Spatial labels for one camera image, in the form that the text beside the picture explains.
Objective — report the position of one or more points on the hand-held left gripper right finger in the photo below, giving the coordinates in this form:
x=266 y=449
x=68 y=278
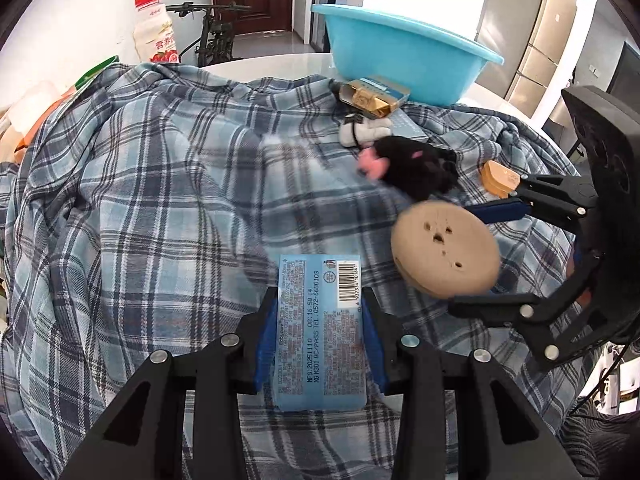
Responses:
x=375 y=345

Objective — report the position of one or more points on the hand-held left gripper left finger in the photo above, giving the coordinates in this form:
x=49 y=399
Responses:
x=265 y=340

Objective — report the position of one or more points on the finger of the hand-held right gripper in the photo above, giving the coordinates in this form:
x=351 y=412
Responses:
x=550 y=195
x=500 y=307

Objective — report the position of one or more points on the light blue barcode tissue pack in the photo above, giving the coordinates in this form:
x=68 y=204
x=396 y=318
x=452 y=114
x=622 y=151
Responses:
x=320 y=310

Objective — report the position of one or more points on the beige round disc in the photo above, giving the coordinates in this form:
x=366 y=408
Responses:
x=440 y=255

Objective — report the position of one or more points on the black plush toy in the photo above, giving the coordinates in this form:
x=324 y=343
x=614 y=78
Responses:
x=415 y=165

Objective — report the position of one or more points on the blue plastic basin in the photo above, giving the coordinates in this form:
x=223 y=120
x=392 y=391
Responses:
x=400 y=60

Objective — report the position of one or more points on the green container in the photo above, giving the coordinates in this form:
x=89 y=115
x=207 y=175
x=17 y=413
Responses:
x=100 y=70

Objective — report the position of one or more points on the grey blue flat box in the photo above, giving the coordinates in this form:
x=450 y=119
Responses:
x=407 y=127

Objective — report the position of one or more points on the silver refrigerator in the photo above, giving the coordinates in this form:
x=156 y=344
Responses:
x=545 y=35

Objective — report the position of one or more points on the person's dark striped clothing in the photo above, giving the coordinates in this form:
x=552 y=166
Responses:
x=590 y=440

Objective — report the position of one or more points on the blue plaid cloth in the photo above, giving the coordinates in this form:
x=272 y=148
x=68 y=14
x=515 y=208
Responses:
x=150 y=210

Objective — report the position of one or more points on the gold cigarette pack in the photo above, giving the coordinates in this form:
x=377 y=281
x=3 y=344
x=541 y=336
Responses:
x=365 y=100

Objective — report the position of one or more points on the black framed glass door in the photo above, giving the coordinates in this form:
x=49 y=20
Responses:
x=340 y=0

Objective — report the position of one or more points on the black electric bike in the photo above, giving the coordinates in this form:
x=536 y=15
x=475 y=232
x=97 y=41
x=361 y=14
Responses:
x=215 y=40

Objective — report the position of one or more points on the white drink bottle red cap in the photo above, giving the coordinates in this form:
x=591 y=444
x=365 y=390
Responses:
x=155 y=35

